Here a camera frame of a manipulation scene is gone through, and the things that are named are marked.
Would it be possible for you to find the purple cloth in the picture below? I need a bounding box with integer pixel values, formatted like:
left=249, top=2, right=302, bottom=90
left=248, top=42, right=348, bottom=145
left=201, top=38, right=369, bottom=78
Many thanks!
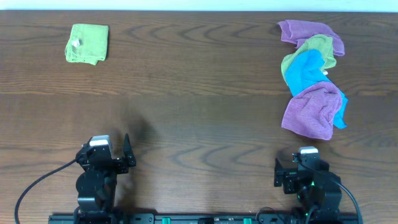
left=281, top=82, right=343, bottom=140
left=277, top=20, right=345, bottom=56

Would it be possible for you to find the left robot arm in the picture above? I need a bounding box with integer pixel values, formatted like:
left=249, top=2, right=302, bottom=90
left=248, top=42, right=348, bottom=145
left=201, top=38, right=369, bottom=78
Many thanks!
left=73, top=134, right=136, bottom=223

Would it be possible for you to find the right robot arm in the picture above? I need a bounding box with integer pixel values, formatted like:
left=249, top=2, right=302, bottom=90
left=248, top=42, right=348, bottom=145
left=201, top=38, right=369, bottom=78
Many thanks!
left=274, top=151, right=342, bottom=223

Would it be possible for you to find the blue cloth in pile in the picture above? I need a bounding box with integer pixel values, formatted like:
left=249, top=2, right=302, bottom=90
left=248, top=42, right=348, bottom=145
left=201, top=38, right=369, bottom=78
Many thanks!
left=285, top=50, right=348, bottom=129

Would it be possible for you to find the folded green cloth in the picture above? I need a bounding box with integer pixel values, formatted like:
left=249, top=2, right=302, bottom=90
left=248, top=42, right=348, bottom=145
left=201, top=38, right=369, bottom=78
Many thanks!
left=65, top=24, right=109, bottom=65

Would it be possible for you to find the green cloth in pile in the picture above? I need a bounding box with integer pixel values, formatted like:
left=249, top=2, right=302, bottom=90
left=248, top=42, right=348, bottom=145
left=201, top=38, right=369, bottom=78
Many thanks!
left=281, top=34, right=336, bottom=83

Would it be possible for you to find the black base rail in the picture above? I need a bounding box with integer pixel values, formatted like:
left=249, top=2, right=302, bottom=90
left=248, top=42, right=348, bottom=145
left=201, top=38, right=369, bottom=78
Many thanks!
left=48, top=213, right=358, bottom=224

